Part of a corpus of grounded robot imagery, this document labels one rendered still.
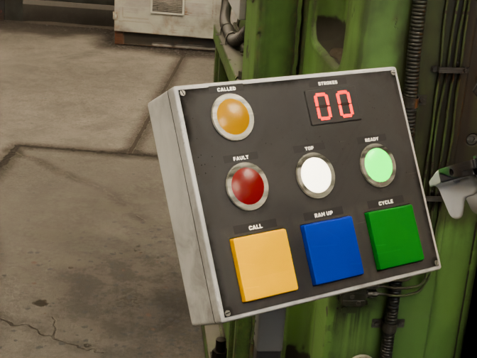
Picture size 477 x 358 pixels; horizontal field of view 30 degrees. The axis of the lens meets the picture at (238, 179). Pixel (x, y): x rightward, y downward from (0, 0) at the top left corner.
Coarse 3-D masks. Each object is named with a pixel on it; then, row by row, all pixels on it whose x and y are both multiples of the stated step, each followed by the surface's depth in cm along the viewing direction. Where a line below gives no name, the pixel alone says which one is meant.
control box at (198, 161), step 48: (192, 96) 105; (240, 96) 108; (288, 96) 111; (384, 96) 119; (192, 144) 103; (240, 144) 106; (288, 144) 110; (336, 144) 113; (384, 144) 117; (192, 192) 103; (288, 192) 108; (336, 192) 112; (384, 192) 116; (192, 240) 104; (288, 240) 107; (432, 240) 118; (192, 288) 106; (336, 288) 109
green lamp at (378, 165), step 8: (368, 152) 115; (376, 152) 116; (384, 152) 116; (368, 160) 115; (376, 160) 115; (384, 160) 116; (368, 168) 115; (376, 168) 115; (384, 168) 116; (392, 168) 117; (376, 176) 115; (384, 176) 116
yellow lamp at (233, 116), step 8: (224, 104) 106; (232, 104) 106; (240, 104) 107; (224, 112) 106; (232, 112) 106; (240, 112) 107; (224, 120) 106; (232, 120) 106; (240, 120) 107; (248, 120) 107; (224, 128) 105; (232, 128) 106; (240, 128) 106
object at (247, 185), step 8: (248, 168) 106; (240, 176) 105; (248, 176) 106; (256, 176) 106; (232, 184) 105; (240, 184) 105; (248, 184) 106; (256, 184) 106; (240, 192) 105; (248, 192) 105; (256, 192) 106; (240, 200) 105; (248, 200) 105; (256, 200) 106
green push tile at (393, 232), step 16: (400, 208) 115; (368, 224) 113; (384, 224) 114; (400, 224) 115; (416, 224) 116; (384, 240) 113; (400, 240) 114; (416, 240) 116; (384, 256) 113; (400, 256) 114; (416, 256) 115
